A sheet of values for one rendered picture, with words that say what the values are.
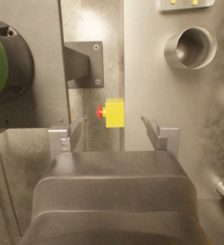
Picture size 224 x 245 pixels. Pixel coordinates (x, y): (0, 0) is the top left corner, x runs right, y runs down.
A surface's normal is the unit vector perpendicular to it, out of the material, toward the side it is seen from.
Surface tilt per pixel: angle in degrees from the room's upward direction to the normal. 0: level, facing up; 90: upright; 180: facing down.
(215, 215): 90
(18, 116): 0
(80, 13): 0
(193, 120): 0
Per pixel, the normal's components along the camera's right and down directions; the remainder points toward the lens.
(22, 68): 0.92, 0.25
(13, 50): 0.91, -0.18
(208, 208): -0.03, -0.96
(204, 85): -0.01, 0.30
